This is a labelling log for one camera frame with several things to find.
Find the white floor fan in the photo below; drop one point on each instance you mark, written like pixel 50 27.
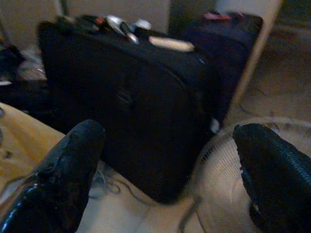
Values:
pixel 218 174

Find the yellow cartoon print blanket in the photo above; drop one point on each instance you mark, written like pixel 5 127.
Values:
pixel 22 136

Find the crumpled clear plastic bag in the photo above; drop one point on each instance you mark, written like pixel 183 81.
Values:
pixel 31 68

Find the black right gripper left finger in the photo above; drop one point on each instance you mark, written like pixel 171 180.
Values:
pixel 56 184

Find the white paper tag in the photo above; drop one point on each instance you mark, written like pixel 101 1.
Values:
pixel 143 24

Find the cream luggage tag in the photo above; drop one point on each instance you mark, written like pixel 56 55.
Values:
pixel 170 43

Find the small dark blue suitcase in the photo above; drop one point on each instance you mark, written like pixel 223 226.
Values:
pixel 226 48

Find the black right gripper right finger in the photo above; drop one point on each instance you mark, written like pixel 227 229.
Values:
pixel 279 182

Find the large black suitcase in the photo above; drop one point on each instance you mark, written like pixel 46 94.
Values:
pixel 126 97

